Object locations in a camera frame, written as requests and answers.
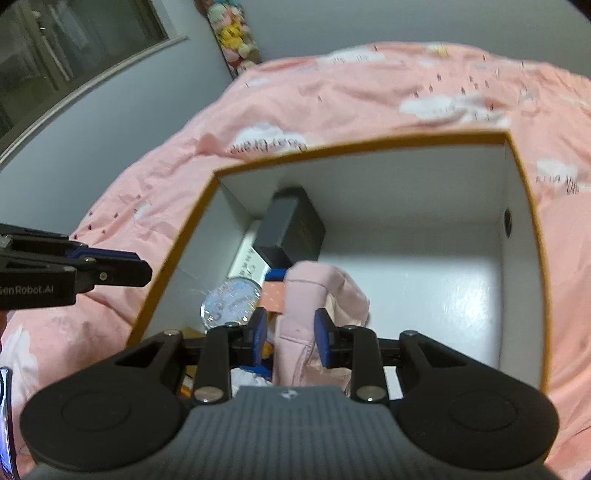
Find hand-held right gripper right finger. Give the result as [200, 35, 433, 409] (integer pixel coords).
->
[314, 308, 474, 404]

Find yellow and blue toy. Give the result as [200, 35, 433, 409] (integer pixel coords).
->
[260, 340, 277, 384]

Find white cardboard box orange rim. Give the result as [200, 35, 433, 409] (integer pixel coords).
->
[124, 131, 555, 398]

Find hanging plush toys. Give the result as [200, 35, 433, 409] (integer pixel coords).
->
[194, 0, 264, 77]

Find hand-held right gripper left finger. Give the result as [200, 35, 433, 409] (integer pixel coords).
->
[115, 307, 269, 406]

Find black box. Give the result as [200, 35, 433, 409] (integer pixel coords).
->
[253, 186, 326, 271]

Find pink fabric pouch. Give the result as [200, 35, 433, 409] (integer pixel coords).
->
[272, 261, 372, 398]

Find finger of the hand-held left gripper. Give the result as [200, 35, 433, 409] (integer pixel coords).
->
[0, 224, 139, 269]
[69, 257, 153, 295]

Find round silver tin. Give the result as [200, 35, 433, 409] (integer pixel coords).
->
[201, 277, 265, 331]

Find pink cloud print blanket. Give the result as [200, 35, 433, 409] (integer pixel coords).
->
[0, 41, 591, 480]

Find salmon pink card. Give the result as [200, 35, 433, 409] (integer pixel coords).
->
[259, 281, 288, 315]

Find white glasses case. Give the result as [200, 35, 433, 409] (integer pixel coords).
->
[228, 231, 273, 283]

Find window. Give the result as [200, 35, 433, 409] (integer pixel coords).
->
[0, 0, 189, 163]

